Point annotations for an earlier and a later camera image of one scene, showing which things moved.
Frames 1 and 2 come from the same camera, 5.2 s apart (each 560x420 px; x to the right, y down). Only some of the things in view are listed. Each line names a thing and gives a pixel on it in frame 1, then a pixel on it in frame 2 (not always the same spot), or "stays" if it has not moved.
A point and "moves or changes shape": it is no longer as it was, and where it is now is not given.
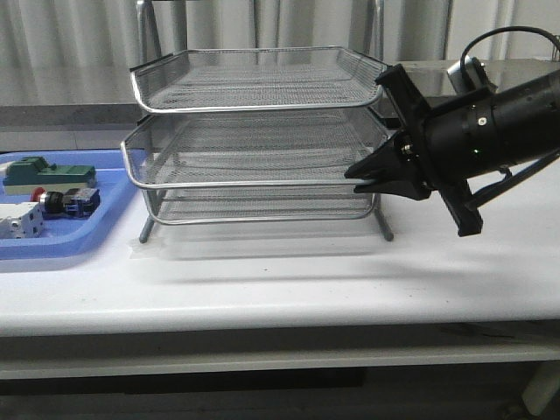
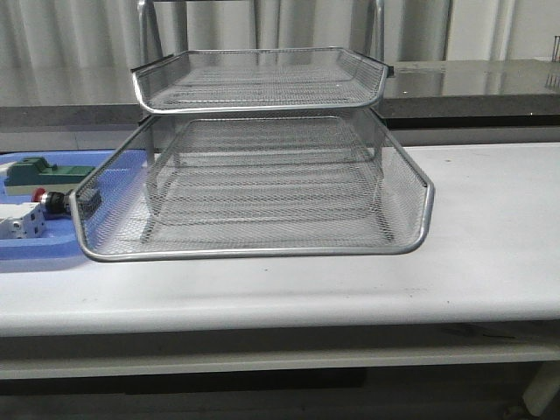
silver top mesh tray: [213, 79] stays
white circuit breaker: [21, 220] stays
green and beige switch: [22, 177] stays
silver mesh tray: [248, 150] moves or changes shape
